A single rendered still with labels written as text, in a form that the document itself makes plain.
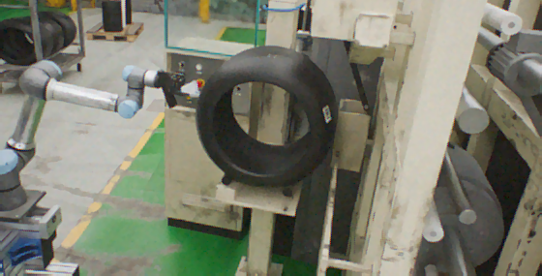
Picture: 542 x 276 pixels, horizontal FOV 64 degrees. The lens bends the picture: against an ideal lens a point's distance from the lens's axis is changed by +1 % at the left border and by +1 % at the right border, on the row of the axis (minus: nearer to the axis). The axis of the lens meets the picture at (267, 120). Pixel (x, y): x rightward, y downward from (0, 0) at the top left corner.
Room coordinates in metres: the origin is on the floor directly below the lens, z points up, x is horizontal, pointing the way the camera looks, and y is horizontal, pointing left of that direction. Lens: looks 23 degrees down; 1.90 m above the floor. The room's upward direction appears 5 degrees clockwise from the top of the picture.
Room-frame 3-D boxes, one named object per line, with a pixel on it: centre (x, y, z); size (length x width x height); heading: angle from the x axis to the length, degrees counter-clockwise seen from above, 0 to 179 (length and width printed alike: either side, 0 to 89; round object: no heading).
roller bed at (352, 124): (1.95, -0.42, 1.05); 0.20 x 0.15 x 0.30; 170
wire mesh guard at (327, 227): (1.52, -0.29, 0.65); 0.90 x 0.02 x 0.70; 170
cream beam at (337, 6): (1.63, -0.28, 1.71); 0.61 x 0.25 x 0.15; 170
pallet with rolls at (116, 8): (8.17, 3.05, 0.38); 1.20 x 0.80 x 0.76; 8
